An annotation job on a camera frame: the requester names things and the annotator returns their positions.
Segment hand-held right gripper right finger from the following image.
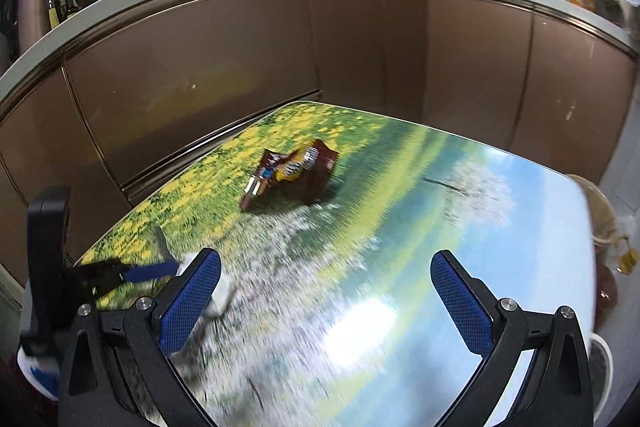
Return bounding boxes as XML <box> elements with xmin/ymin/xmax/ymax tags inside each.
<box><xmin>430</xmin><ymin>249</ymin><xmax>594</xmax><ymax>427</ymax></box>

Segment snack bag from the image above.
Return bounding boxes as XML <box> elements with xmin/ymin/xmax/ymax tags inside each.
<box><xmin>239</xmin><ymin>139</ymin><xmax>341</xmax><ymax>212</ymax></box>

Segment brown jar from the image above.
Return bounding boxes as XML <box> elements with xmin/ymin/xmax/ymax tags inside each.
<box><xmin>596</xmin><ymin>264</ymin><xmax>620</xmax><ymax>319</ymax></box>

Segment person's left hand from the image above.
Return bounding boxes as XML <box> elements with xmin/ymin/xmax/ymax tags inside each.
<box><xmin>17</xmin><ymin>347</ymin><xmax>61</xmax><ymax>402</ymax></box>

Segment copper thermos flask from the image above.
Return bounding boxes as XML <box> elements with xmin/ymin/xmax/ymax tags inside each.
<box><xmin>16</xmin><ymin>0</ymin><xmax>52</xmax><ymax>54</ymax></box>

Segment yellow liquid bottle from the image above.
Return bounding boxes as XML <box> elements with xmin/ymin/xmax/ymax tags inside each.
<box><xmin>617</xmin><ymin>217</ymin><xmax>640</xmax><ymax>279</ymax></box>

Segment white plastic bag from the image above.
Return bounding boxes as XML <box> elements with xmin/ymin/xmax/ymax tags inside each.
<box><xmin>600</xmin><ymin>0</ymin><xmax>640</xmax><ymax>34</ymax></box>

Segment beige cloth sack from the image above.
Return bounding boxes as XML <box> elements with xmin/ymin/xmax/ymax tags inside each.
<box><xmin>566</xmin><ymin>173</ymin><xmax>632</xmax><ymax>260</ymax></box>

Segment white tissue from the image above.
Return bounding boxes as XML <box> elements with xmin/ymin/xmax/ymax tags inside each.
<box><xmin>180</xmin><ymin>256</ymin><xmax>237</xmax><ymax>319</ymax></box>

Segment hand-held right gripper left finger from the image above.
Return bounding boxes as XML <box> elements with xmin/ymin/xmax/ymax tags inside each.
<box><xmin>59</xmin><ymin>248</ymin><xmax>222</xmax><ymax>427</ymax></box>

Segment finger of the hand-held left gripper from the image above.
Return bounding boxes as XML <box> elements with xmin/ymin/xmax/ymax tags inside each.
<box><xmin>100</xmin><ymin>259</ymin><xmax>179</xmax><ymax>290</ymax></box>

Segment brown kitchen cabinets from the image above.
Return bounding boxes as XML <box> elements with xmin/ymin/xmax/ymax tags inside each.
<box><xmin>0</xmin><ymin>0</ymin><xmax>640</xmax><ymax>308</ymax></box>

